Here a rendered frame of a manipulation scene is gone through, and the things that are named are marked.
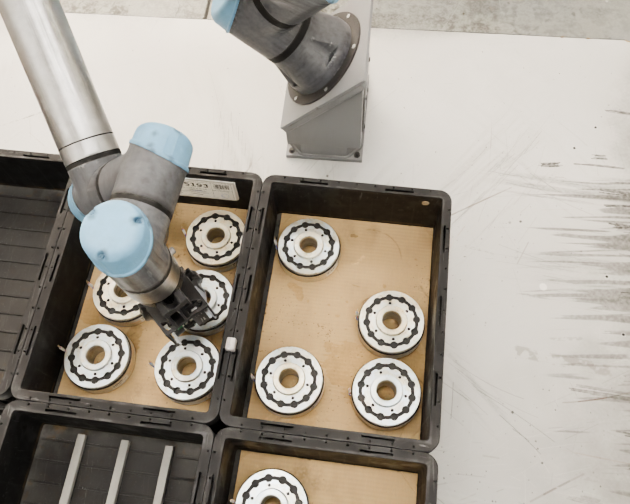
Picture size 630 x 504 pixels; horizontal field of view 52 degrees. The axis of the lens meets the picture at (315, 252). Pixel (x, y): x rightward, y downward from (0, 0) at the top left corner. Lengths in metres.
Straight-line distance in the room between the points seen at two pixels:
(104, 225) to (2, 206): 0.56
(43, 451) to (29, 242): 0.36
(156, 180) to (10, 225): 0.52
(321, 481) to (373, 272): 0.34
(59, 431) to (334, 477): 0.42
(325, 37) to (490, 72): 0.45
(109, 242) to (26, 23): 0.33
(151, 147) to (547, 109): 0.92
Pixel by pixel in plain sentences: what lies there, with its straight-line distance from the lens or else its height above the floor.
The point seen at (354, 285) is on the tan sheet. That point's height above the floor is 0.83.
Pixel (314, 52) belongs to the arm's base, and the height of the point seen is 0.94.
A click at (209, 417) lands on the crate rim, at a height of 0.93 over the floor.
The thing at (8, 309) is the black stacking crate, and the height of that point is 0.83.
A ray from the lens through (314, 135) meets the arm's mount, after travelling 1.27.
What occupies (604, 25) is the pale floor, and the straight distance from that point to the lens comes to 2.69.
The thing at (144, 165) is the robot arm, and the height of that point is 1.19.
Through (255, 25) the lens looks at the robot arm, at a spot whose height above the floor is 1.01.
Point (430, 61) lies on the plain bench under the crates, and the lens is 1.50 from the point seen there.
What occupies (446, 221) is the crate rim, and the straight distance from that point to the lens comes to 1.02.
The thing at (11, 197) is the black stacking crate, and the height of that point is 0.83.
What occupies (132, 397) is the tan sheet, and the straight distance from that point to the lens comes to 1.07.
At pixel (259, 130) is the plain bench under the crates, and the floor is 0.70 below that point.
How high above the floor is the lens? 1.82
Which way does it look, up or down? 65 degrees down
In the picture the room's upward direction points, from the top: 5 degrees counter-clockwise
